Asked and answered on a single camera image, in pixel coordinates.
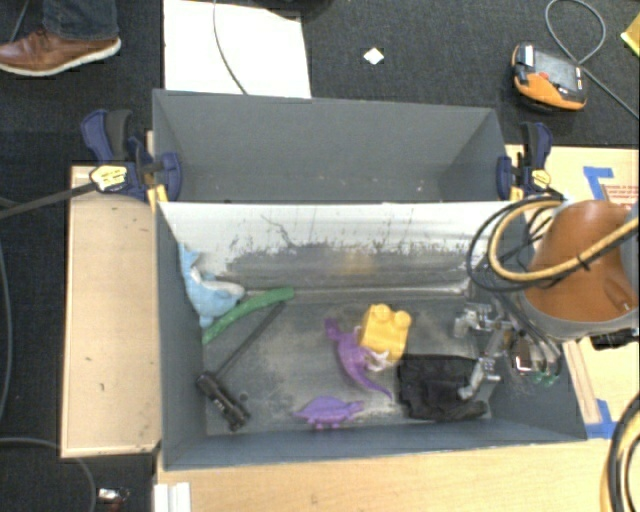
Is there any purple humped toy dinosaur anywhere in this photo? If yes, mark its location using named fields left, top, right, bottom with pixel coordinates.
left=291, top=395, right=367, bottom=432

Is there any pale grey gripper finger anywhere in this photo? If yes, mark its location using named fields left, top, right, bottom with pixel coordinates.
left=456, top=356, right=503, bottom=402
left=453, top=305, right=512, bottom=341

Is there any black long-handled tool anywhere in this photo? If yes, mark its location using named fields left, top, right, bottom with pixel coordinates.
left=194, top=301, right=287, bottom=433

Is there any green toy stick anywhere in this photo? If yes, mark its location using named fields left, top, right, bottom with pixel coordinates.
left=200, top=286, right=296, bottom=346

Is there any yellow toy building brick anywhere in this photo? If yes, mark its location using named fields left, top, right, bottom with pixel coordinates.
left=358, top=303, right=414, bottom=364

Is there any brown cardboard board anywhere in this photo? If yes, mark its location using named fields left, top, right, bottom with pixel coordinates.
left=503, top=144, right=640, bottom=437

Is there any pale wood board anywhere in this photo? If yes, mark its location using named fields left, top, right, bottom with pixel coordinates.
left=60, top=165, right=164, bottom=459

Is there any person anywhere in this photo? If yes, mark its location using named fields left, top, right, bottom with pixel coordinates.
left=0, top=0, right=123, bottom=78

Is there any black cloth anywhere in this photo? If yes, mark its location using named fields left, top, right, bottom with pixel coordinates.
left=396, top=353, right=489, bottom=423

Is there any grey metal bin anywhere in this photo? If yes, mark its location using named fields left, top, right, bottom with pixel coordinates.
left=151, top=88, right=589, bottom=471

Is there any black cylinder on white bracket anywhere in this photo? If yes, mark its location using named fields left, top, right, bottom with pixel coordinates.
left=589, top=330, right=640, bottom=350

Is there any light blue toy animal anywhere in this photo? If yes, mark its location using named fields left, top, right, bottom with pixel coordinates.
left=177, top=242, right=247, bottom=329

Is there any purple long-tailed toy dinosaur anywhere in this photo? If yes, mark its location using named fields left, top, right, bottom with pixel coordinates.
left=323, top=316, right=394, bottom=402

